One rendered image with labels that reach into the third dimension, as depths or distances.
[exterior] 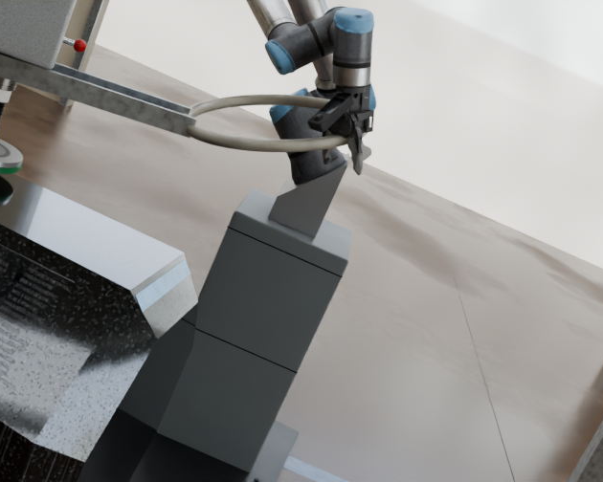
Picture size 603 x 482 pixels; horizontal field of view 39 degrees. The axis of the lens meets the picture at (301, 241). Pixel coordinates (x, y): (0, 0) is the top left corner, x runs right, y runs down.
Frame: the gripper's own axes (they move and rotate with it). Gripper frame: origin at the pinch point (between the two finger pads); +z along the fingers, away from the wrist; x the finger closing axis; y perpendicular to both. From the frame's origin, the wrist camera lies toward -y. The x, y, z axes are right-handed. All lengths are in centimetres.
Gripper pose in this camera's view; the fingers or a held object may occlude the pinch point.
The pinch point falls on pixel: (340, 167)
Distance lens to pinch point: 207.9
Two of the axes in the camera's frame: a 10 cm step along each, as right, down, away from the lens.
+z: -0.4, 9.2, 3.8
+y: 7.1, -2.4, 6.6
